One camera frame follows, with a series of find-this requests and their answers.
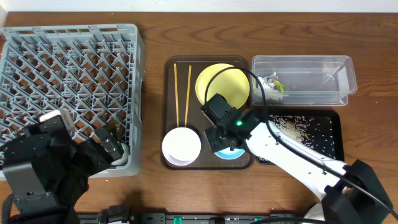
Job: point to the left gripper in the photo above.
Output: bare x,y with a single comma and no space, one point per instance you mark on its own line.
94,148

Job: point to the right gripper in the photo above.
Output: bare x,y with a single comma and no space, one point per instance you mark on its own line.
217,142

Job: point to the blue bowl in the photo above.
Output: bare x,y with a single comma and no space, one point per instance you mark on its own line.
228,154

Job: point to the green snack wrapper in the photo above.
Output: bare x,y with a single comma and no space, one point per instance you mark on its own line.
278,85

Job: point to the wooden chopstick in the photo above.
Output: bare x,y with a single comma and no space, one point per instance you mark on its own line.
176,94
188,95

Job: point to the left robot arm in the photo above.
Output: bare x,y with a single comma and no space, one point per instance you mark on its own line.
48,172

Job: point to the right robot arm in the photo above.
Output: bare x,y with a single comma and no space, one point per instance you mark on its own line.
347,193

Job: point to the black waste tray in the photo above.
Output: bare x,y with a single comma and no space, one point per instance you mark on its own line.
335,122

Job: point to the white cup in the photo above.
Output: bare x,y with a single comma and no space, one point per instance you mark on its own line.
124,155

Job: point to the yellow plate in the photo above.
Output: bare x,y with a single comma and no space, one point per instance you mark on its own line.
232,84

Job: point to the pink bowl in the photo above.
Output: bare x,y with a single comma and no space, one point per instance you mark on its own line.
181,146

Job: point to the dark brown serving tray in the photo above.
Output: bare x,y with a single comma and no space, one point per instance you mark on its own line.
182,108

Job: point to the crumpled white tissue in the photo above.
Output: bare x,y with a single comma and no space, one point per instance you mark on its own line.
270,92

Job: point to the grey dish rack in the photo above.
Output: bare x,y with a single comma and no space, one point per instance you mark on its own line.
96,72

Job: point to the clear plastic bin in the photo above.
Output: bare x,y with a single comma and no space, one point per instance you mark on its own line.
309,80

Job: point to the rice and nut scraps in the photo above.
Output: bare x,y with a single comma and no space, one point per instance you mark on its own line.
314,132

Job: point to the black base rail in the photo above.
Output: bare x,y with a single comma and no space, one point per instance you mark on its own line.
126,214

